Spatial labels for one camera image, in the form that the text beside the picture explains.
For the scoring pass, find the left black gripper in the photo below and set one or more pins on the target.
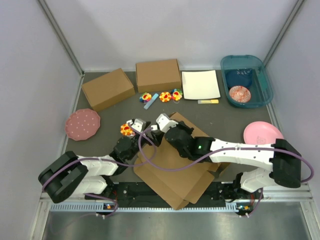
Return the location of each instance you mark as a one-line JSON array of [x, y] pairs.
[[148, 138]]

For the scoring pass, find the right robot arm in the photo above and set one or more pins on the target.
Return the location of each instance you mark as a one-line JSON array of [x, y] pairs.
[[276, 164]]

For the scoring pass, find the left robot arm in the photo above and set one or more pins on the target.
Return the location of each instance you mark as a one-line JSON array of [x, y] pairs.
[[72, 174]]

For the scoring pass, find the orange yellow flower plush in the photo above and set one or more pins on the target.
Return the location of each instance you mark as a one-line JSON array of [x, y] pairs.
[[126, 130]]

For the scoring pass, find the light blue marker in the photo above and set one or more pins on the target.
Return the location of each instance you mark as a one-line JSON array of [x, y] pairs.
[[151, 101]]

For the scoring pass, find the rainbow flower plush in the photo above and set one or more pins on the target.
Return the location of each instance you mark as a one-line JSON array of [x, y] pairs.
[[176, 94], [145, 97]]

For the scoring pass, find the white square plate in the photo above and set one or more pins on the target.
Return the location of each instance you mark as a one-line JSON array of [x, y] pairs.
[[200, 85]]

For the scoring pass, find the yellow highlighter marker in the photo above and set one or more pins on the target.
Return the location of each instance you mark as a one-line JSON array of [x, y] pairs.
[[208, 101]]

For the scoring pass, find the dark pink dotted plate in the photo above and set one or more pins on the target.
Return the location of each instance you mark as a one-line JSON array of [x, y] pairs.
[[82, 124]]

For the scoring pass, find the red patterned bowl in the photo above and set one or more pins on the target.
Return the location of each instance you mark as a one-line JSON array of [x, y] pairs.
[[240, 94]]

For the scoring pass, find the light pink plate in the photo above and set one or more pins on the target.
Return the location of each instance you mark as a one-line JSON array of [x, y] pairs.
[[261, 133]]

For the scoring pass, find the teal plastic bin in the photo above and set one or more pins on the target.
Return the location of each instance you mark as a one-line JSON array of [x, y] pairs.
[[261, 90]]

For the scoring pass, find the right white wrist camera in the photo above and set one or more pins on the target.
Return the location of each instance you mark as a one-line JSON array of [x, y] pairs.
[[163, 123]]

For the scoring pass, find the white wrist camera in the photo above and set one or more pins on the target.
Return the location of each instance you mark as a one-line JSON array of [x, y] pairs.
[[163, 123], [138, 125]]

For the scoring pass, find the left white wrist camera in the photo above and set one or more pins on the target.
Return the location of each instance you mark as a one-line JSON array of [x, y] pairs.
[[138, 125]]

